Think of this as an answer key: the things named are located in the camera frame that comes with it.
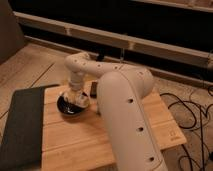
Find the clear plastic bottle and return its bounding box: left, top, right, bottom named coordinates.
left=63, top=91, right=90, bottom=108

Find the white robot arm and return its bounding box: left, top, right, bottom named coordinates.
left=65, top=52, right=168, bottom=171

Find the black ceramic bowl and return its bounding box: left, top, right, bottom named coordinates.
left=57, top=95, right=86, bottom=116

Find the small black rectangular box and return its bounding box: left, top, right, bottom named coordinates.
left=90, top=82, right=98, bottom=98

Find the dark grey cloth mat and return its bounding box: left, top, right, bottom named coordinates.
left=0, top=84, right=55, bottom=171

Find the black floor cable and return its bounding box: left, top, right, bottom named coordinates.
left=159, top=84, right=213, bottom=171

